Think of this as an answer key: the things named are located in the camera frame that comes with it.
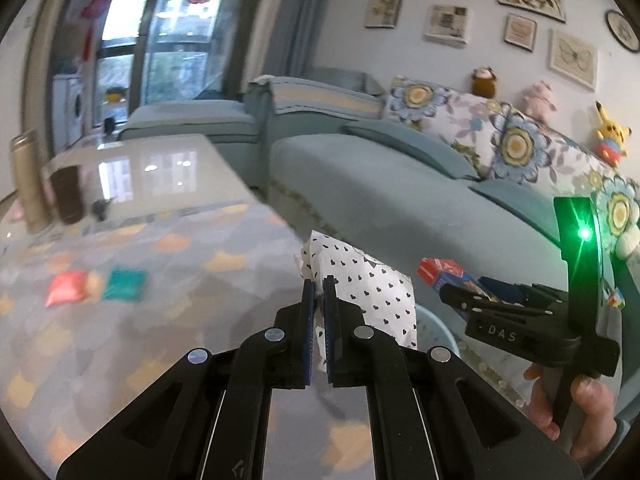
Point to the teal small pouch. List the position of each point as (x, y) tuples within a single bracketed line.
[(125, 285)]

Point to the round dark framed picture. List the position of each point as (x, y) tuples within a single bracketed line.
[(624, 30)]

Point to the small dark grey object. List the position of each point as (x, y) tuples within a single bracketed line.
[(101, 209)]

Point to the red hanging knot decoration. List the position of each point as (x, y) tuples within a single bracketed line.
[(93, 15)]

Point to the red and blue small box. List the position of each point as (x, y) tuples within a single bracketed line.
[(440, 270)]

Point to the striped sofa armrest cover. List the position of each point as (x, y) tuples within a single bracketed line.
[(325, 102)]

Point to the dark brown cup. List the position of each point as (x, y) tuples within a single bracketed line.
[(66, 195)]

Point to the white washing machine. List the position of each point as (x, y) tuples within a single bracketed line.
[(70, 112)]

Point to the red small pouch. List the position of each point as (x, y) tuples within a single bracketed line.
[(66, 289)]

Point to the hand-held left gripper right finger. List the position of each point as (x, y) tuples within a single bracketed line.
[(330, 330)]

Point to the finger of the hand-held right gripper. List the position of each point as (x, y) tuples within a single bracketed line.
[(465, 297), (520, 292)]

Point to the tall framed picture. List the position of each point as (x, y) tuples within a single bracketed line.
[(384, 6)]

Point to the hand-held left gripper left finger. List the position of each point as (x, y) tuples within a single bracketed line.
[(309, 330)]

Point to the butterfly framed picture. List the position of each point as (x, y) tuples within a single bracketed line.
[(573, 59)]

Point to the white heart print paper bag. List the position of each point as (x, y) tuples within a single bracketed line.
[(370, 280)]

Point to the person's right forearm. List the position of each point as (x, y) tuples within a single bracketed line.
[(607, 455)]

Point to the pink pig plush toy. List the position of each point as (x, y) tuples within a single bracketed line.
[(540, 102)]

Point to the grey-blue curtain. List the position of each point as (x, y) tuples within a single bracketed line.
[(300, 20)]

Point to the yellow balcony object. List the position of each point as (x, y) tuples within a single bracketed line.
[(116, 95)]

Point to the sliding glass door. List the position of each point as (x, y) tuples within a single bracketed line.
[(175, 45)]

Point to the beige thermos flask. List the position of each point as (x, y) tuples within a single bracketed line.
[(31, 185)]

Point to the grey patterned tablecloth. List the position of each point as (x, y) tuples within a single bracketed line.
[(150, 360)]

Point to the floral sofa cushion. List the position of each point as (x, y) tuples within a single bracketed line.
[(540, 150), (620, 215), (440, 120)]

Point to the person's right hand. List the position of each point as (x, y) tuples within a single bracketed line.
[(592, 410)]

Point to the light blue plastic basket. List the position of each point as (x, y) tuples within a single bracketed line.
[(436, 331)]

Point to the yellow plush toy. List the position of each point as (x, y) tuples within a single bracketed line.
[(611, 132)]

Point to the blue-grey sofa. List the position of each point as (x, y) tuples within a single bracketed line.
[(360, 195)]

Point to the blue flat cushion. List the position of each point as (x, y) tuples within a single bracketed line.
[(415, 147), (520, 205)]

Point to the white canvas picture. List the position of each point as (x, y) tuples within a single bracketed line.
[(446, 24)]

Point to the brown monkey plush toy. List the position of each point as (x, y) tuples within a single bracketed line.
[(484, 82)]

